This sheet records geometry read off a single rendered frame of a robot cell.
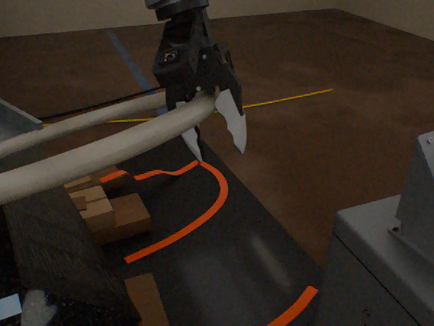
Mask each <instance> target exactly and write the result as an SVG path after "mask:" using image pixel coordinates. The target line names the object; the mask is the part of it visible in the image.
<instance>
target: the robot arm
mask: <svg viewBox="0 0 434 326"><path fill-rule="evenodd" d="M144 1H145V5H146V8H148V9H156V10H155V12H156V17H157V20H158V21H162V20H169V19H172V20H170V21H166V22H165V25H164V30H163V33H162V36H161V40H160V44H159V47H158V52H157V54H156V59H155V63H154V65H153V68H152V70H151V71H152V73H153V74H154V76H155V77H156V79H157V81H158V82H159V84H160V85H161V88H162V89H163V88H166V90H165V101H166V107H167V108H168V110H169V111H172V110H174V109H176V108H178V107H180V106H183V105H185V104H186V103H189V101H191V100H192V98H194V97H195V94H196V93H197V92H202V91H205V90H207V91H208V92H209V93H210V94H214V93H215V92H216V87H215V86H219V88H220V93H219V95H218V97H217V99H216V101H215V106H216V108H217V110H218V112H219V113H220V114H222V115H223V116H224V118H225V121H227V127H228V130H229V131H230V133H231V134H232V136H233V144H234V146H235V147H236V149H237V150H238V152H239V153H240V154H243V153H244V152H245V148H246V115H245V112H244V110H243V93H242V88H241V84H240V82H239V80H238V77H237V76H236V73H235V69H234V67H233V61H232V59H231V55H230V50H229V47H228V41H221V43H219V44H216V43H215V40H214V35H213V32H212V29H211V26H210V23H209V18H208V15H207V13H206V7H208V6H209V2H208V0H144ZM227 52H228V53H227ZM221 55H225V60H226V61H227V62H226V63H223V62H222V56H221ZM228 57H229V59H228ZM229 60H230V62H229ZM230 66H231V67H230ZM231 68H232V69H231ZM186 95H188V96H186ZM199 125H200V124H198V125H196V126H195V127H193V128H191V129H189V130H188V131H186V132H185V133H183V134H182V135H181V136H182V137H183V138H184V140H185V142H186V143H187V144H188V148H189V149H190V150H191V151H192V153H193V154H194V155H195V156H197V158H198V159H199V160H200V161H201V162H203V161H204V160H205V159H204V147H203V146H202V144H201V140H200V136H201V131H200V129H199Z"/></svg>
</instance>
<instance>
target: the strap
mask: <svg viewBox="0 0 434 326"><path fill-rule="evenodd" d="M197 165H201V166H202V167H204V168H206V169H207V170H209V171H210V172H213V173H214V174H215V175H216V178H217V179H218V181H219V183H220V195H219V197H218V199H217V201H216V202H215V203H214V205H213V206H212V208H210V209H209V210H208V211H207V212H205V213H204V214H203V215H202V216H201V217H200V218H198V219H197V220H194V222H193V223H191V224H190V225H189V226H187V227H185V228H184V229H181V230H180V231H178V232H177V233H175V234H173V235H171V236H170V237H169V238H167V239H164V240H162V241H160V242H158V243H156V244H154V245H151V246H149V247H146V248H144V249H142V250H140V251H138V253H134V254H132V255H130V256H127V257H125V258H124V259H125V260H126V262H127V263H131V262H132V261H135V260H138V259H140V258H142V257H144V256H146V255H149V254H151V253H154V251H157V250H159V249H161V248H162V247H165V246H167V245H170V244H171V243H173V242H176V241H177V240H178V239H180V238H183V237H184V236H185V235H186V234H188V233H190V232H191V231H192V230H194V229H195V228H198V227H199V226H200V225H202V224H203V223H205V221H206V220H207V219H209V218H210V217H212V216H213V215H214V214H215V213H216V212H217V211H218V210H219V209H220V208H221V206H222V204H223V203H224V201H225V199H227V196H228V184H227V181H225V179H224V176H223V175H222V174H221V172H220V171H218V170H217V169H215V168H214V167H213V166H210V165H208V164H207V163H205V162H204V161H203V162H201V161H198V160H195V161H193V162H192V163H191V164H189V165H188V166H186V167H184V168H182V169H180V170H178V171H175V172H165V171H161V170H154V171H150V172H147V173H144V174H141V175H136V176H132V175H131V174H129V173H128V172H126V171H124V170H119V171H116V172H113V173H111V174H109V175H106V176H104V178H101V179H99V180H100V181H102V182H103V183H104V182H106V181H109V180H112V179H114V178H116V176H119V175H123V174H128V175H129V176H131V178H134V179H135V180H142V179H146V178H149V176H152V175H156V174H159V173H168V174H171V175H179V174H183V173H184V172H187V171H188V170H190V169H192V168H193V167H195V166H197ZM316 292H318V290H317V289H315V288H313V287H311V286H308V288H307V289H306V290H305V291H304V293H303V294H302V295H301V296H300V297H299V299H298V300H297V301H296V302H295V303H294V304H293V305H292V306H291V307H290V308H289V309H288V310H286V311H285V312H284V313H283V314H282V315H281V316H279V317H278V318H277V319H275V320H274V321H272V322H271V323H269V324H268V325H266V326H284V325H286V324H288V323H289V322H291V321H292V320H293V319H294V318H295V317H296V316H297V315H298V314H299V313H300V312H301V311H302V310H303V309H304V308H305V307H306V306H307V305H308V304H309V302H310V301H311V300H312V297H313V296H314V295H315V294H316Z"/></svg>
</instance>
